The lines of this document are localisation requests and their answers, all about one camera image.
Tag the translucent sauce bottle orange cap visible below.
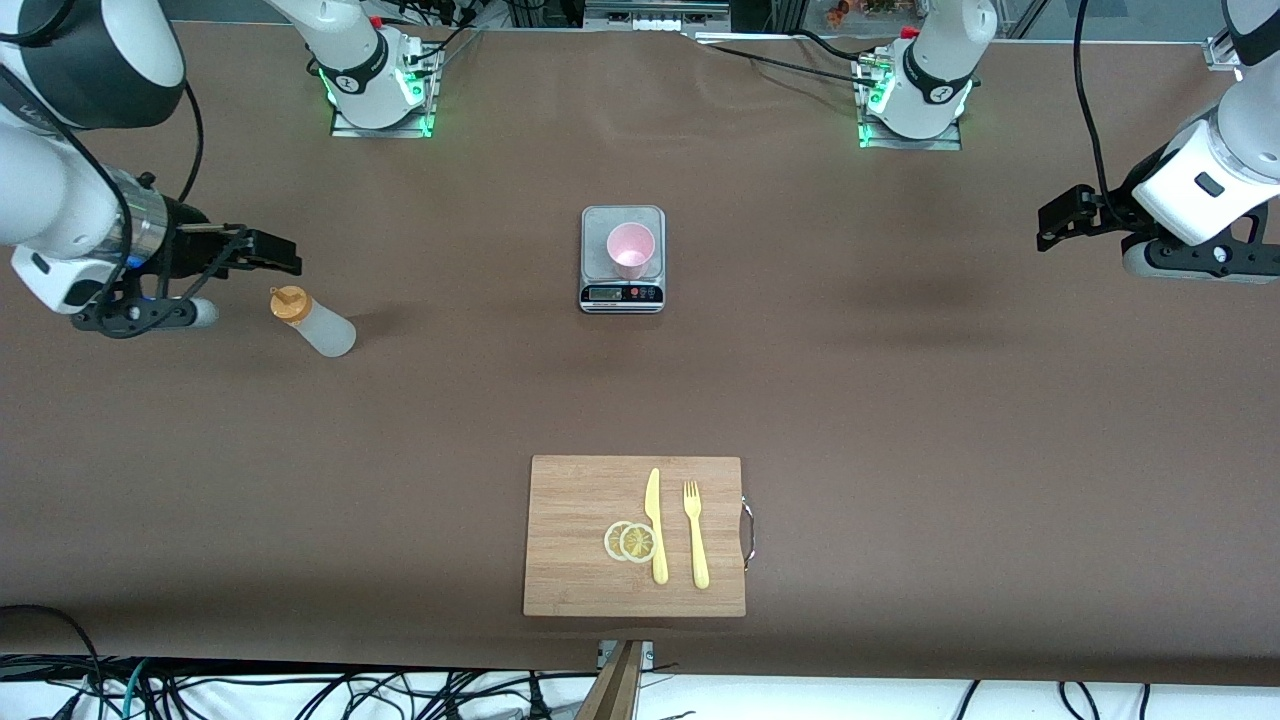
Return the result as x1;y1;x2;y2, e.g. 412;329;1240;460
269;285;358;359

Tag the pink plastic cup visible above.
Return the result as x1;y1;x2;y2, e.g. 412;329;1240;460
606;222;658;282

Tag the brown table cover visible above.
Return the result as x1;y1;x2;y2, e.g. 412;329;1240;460
0;18;1280;686

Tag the silver digital kitchen scale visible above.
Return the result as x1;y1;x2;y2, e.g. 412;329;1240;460
578;204;667;315

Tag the wooden cutting board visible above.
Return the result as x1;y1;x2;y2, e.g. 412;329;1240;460
522;455;748;619

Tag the yellow plastic fork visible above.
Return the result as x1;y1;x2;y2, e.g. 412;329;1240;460
682;479;711;590

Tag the yellow plastic knife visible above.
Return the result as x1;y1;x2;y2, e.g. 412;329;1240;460
644;467;670;586

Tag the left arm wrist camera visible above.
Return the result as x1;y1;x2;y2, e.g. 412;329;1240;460
1122;228;1280;283

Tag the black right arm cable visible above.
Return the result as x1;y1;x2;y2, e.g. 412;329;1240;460
0;0;206;311

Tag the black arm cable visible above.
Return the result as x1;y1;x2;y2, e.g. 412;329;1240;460
1073;0;1123;216
0;0;206;311

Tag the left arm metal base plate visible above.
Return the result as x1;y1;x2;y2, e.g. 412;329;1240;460
855;50;966;151

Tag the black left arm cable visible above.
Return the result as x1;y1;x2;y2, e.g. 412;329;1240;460
1073;0;1123;216

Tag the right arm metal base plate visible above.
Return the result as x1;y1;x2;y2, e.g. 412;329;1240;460
330;40;441;139

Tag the black looped cable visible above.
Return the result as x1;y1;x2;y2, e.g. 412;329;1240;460
0;605;106;720

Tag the teal cable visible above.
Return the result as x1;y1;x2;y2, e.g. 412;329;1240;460
118;658;153;720

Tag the wooden post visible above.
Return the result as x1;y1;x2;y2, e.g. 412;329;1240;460
575;640;646;720

